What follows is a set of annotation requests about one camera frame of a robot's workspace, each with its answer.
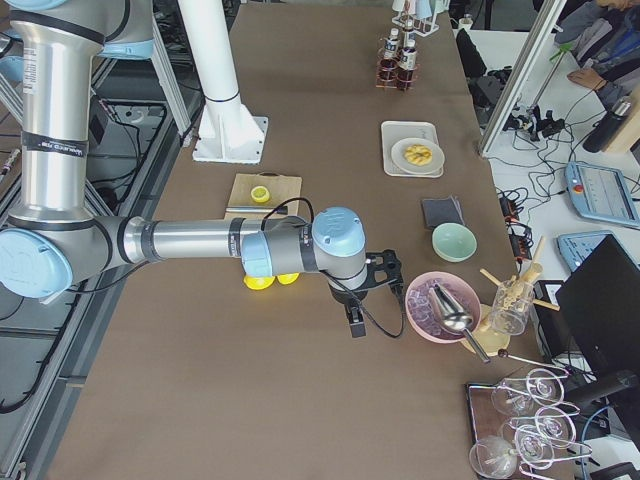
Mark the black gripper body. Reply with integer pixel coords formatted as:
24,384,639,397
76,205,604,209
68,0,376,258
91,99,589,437
329,249,403,306

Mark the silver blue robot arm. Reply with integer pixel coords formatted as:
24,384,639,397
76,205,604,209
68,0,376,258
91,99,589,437
1,1,404,337

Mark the white serving tray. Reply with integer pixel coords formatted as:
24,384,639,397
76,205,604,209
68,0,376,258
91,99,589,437
381,120,445,178

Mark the tea bottle in rack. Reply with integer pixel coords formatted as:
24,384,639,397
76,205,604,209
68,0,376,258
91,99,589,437
402,17,415,47
396,39,417,90

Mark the pink ice bowl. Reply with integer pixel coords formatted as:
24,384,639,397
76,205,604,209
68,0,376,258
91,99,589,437
405,271,481,344

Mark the mint green bowl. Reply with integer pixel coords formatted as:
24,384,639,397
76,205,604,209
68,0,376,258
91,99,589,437
432,223,477,263

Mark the yellow lemon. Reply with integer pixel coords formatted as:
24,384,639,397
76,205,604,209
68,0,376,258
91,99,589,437
243,275,275,291
276,273,300,285

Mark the grey folded cloth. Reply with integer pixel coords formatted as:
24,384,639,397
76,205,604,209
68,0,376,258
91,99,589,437
421,195,465,228

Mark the metal ice scoop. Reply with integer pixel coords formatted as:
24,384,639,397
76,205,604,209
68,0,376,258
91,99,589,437
432,284,490,363

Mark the white plate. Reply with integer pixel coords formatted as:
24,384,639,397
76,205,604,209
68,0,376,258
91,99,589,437
391,138,445,175

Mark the glass jar with sticks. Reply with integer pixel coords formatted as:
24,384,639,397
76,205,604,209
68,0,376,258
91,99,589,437
488,279,534,336

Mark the wooden cutting board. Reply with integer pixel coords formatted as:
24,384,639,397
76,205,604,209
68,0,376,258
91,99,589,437
224,174,302,219

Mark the halved lemon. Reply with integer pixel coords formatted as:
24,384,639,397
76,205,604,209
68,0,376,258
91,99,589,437
250,185,271,204

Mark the metal rod tool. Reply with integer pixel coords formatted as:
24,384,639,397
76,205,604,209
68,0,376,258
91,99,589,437
225,206,277,214

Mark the blue teach pendant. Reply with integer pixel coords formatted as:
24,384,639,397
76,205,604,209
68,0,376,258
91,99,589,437
565,161,639,228
556,230,628,272

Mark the clear round glass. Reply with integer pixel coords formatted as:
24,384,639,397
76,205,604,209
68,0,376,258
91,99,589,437
469,435,519,479

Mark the black laptop monitor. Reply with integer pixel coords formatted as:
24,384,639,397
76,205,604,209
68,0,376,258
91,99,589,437
557,236,639,375

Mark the clear wine glass front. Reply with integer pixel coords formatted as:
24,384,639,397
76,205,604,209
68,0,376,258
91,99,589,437
514,425,555,470

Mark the clear wine glass lying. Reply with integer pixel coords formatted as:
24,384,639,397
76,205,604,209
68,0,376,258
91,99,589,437
498,407,577,448

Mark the black water bottle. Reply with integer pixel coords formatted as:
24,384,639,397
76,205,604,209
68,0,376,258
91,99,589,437
582,96,633,153

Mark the seated person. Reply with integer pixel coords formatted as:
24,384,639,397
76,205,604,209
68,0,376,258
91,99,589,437
555,1,639,108

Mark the glazed ring pastry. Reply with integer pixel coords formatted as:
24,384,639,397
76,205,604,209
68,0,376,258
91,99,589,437
403,144,433,166

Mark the copper wire bottle rack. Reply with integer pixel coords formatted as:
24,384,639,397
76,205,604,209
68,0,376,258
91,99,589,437
375,47,418,91

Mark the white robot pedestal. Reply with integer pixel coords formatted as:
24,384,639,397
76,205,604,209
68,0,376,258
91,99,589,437
179,0,268,165

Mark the white wire rack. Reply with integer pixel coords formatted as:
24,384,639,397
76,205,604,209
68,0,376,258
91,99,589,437
391,0,441,37

